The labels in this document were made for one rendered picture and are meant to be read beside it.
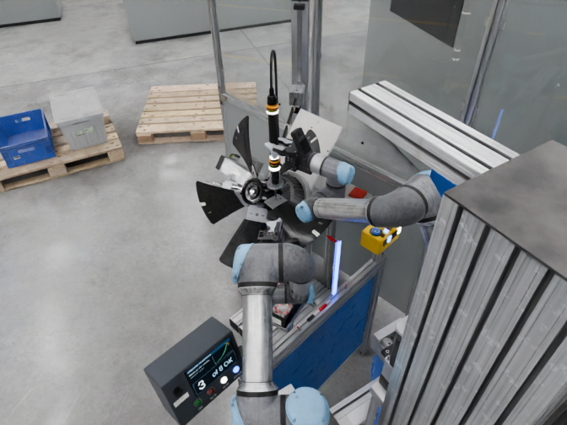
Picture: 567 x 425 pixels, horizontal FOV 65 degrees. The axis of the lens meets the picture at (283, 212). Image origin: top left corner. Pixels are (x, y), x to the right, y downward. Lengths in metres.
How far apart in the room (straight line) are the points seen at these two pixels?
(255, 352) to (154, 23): 6.20
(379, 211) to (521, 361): 0.71
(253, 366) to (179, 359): 0.24
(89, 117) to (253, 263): 3.31
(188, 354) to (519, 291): 0.99
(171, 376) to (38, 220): 2.94
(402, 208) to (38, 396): 2.38
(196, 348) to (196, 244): 2.10
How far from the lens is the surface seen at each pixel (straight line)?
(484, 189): 0.69
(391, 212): 1.30
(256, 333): 1.27
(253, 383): 1.28
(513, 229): 0.64
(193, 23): 7.17
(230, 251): 1.98
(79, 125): 4.44
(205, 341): 1.41
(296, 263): 1.28
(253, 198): 1.91
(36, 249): 3.88
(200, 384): 1.44
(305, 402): 1.28
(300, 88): 2.30
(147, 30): 7.11
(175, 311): 3.08
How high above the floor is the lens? 2.43
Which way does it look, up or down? 42 degrees down
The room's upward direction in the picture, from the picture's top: 1 degrees counter-clockwise
